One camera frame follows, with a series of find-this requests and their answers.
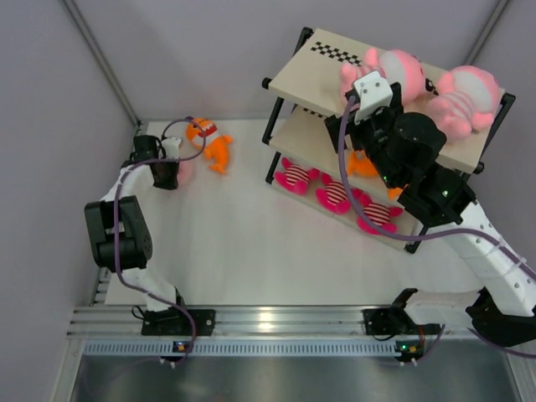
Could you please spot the orange shark plush left shelf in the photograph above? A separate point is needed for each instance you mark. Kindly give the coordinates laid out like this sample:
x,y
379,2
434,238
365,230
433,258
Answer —
x,y
360,165

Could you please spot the white head glasses magenta plush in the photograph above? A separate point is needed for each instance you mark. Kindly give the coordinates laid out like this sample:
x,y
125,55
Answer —
x,y
295,177

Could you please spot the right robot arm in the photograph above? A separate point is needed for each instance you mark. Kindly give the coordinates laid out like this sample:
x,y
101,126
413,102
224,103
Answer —
x,y
403,147

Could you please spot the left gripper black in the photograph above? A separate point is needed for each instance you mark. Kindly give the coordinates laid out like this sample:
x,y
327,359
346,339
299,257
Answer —
x,y
172,183

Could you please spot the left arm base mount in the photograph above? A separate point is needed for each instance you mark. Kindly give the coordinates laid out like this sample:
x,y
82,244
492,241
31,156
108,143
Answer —
x,y
172,322

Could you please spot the light pink striped plush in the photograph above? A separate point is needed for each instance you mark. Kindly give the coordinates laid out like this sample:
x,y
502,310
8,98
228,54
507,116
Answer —
x,y
394,65

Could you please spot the magenta striped plush on shelf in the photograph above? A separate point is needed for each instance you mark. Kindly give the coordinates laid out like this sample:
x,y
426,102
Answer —
x,y
380,214

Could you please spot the light pink plush on shelf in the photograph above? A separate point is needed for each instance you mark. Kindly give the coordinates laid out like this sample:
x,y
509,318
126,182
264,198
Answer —
x,y
466,102

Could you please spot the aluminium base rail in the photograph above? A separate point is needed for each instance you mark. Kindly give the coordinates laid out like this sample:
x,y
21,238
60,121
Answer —
x,y
232,322

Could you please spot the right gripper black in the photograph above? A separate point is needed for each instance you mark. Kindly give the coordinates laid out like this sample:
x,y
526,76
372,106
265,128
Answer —
x,y
389,115

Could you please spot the slotted cable duct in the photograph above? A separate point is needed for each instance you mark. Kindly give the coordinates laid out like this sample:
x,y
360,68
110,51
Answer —
x,y
250,348

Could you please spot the three-tier beige shelf rack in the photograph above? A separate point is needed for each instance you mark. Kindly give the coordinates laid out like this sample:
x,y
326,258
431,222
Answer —
x,y
310,81

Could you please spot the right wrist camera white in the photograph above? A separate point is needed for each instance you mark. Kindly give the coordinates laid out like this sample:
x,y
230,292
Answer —
x,y
373,91

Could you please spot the orange shark plush right shelf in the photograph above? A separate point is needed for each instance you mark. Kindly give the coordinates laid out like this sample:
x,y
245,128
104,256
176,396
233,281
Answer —
x,y
394,193

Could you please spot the orange shark plush shelf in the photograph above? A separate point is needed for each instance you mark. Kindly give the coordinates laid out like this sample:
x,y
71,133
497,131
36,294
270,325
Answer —
x,y
394,193
360,165

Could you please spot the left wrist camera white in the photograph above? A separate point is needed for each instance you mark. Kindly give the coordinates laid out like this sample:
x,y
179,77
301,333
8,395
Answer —
x,y
172,147

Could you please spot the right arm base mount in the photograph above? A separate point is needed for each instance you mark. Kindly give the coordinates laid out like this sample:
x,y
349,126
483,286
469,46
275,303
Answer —
x,y
388,321

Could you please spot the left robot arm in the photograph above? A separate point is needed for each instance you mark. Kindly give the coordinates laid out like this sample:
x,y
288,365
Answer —
x,y
120,239

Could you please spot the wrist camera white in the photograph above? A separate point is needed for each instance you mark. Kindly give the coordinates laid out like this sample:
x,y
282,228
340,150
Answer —
x,y
373,91
172,147

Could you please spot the orange shark plush on table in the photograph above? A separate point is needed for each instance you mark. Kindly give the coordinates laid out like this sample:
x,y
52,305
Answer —
x,y
204,131

